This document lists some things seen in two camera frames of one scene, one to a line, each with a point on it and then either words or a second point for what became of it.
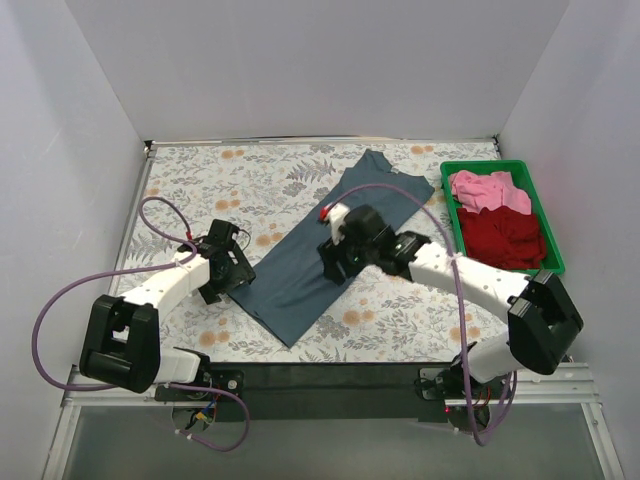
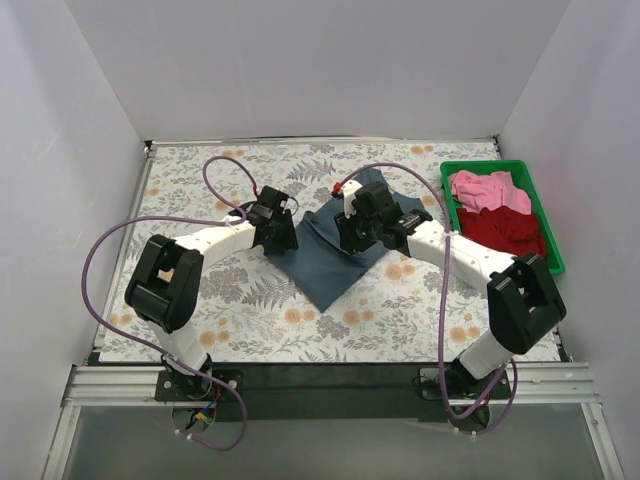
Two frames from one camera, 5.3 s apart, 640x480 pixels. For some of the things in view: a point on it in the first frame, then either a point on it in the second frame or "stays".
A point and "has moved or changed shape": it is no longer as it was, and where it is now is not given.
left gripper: [238, 270] to [282, 236]
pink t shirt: [480, 191] stays
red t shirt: [502, 238] stays
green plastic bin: [552, 262] stays
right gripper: [333, 261] to [353, 232]
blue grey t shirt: [292, 290] has moved or changed shape
